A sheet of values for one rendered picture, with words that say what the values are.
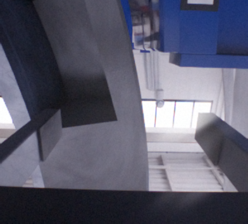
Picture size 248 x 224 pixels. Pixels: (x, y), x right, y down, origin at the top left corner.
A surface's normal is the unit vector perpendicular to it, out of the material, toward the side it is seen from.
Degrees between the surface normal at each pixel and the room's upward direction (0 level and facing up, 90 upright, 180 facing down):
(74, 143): 90
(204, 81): 90
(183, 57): 90
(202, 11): 90
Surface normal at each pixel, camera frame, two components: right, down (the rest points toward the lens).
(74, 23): 0.00, 0.28
